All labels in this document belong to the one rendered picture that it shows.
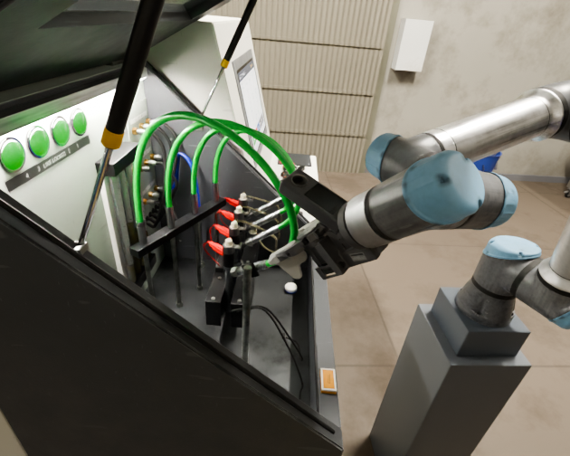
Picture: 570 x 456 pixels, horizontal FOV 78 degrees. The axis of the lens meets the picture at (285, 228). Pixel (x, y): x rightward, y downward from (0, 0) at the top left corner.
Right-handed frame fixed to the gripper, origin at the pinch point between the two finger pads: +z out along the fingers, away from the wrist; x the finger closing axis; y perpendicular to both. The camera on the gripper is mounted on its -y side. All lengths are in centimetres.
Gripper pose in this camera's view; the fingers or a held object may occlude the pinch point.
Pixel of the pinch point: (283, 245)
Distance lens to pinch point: 65.1
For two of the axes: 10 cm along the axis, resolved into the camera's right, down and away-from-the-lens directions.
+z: -4.9, 2.8, 8.2
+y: 6.1, 7.9, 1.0
